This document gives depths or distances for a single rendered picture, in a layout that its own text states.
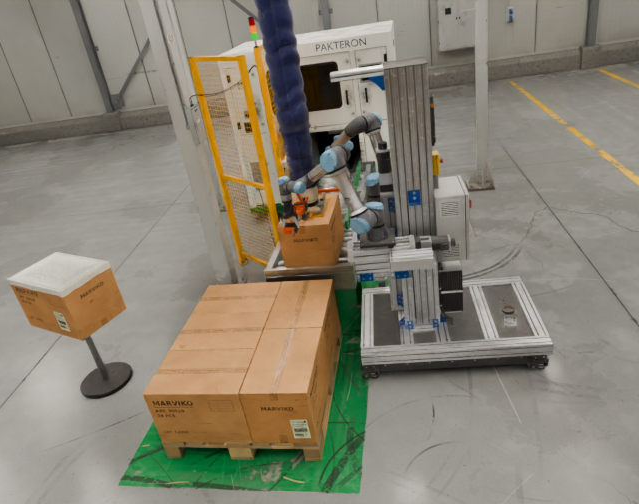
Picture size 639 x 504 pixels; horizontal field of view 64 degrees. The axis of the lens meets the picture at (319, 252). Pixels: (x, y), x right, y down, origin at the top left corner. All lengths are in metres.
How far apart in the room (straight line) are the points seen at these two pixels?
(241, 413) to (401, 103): 2.03
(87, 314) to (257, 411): 1.42
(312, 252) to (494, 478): 1.94
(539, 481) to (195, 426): 1.97
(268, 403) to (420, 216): 1.50
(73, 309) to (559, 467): 3.10
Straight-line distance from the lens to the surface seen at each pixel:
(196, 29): 12.89
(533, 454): 3.35
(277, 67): 3.70
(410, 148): 3.24
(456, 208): 3.35
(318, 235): 3.83
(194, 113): 4.48
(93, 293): 3.85
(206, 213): 4.77
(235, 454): 3.44
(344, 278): 3.94
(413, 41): 12.38
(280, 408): 3.06
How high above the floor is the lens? 2.52
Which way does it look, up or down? 28 degrees down
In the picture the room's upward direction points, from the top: 10 degrees counter-clockwise
